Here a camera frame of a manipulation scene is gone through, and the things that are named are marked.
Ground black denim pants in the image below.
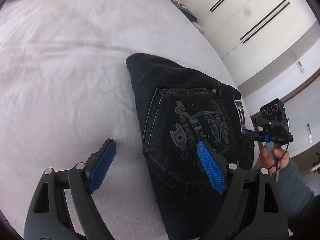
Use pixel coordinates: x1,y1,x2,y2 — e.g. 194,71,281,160
126,53,254,239

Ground grey sleeve right forearm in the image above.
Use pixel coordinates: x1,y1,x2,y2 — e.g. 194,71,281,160
276,160,319,239

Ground person right hand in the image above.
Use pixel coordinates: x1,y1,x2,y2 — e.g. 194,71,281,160
259,147,290,174

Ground white bed sheet mattress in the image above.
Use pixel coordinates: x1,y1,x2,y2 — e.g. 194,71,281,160
0,0,261,240

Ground white wardrobe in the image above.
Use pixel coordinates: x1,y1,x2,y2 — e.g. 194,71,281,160
181,0,319,96

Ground red white bag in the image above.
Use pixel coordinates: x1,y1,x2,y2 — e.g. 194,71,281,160
192,22,204,35

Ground dark bedside table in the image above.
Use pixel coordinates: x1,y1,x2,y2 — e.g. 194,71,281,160
171,0,197,22

